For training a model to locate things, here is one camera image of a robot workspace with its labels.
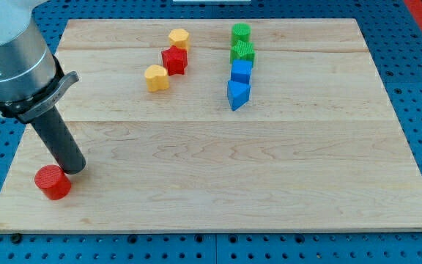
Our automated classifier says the blue triangle block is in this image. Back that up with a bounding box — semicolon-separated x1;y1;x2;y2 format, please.
227;80;251;111

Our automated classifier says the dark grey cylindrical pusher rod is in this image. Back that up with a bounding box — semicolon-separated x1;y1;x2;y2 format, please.
31;106;86;175

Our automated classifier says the green cylinder block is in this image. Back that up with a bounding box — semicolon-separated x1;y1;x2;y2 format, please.
231;23;251;46

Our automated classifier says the red cylinder block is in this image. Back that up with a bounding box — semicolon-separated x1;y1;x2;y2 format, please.
34;164;72;200

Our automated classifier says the blue cube block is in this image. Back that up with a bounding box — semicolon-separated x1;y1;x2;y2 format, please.
231;59;253;84

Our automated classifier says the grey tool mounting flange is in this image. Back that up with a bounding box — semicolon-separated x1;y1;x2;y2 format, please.
0;55;79;124

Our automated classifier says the yellow hexagon block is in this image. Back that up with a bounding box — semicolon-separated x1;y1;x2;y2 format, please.
168;29;190;51

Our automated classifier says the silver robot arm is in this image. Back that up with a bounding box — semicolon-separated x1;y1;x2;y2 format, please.
0;0;86;175

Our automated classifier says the red star block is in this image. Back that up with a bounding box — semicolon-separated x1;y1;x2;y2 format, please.
161;45;188;76

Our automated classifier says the green star block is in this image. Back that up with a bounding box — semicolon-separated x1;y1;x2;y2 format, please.
229;40;256;64

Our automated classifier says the yellow heart block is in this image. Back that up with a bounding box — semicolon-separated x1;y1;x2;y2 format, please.
144;65;169;92

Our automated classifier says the light wooden board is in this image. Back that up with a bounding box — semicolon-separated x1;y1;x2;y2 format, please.
0;18;422;234

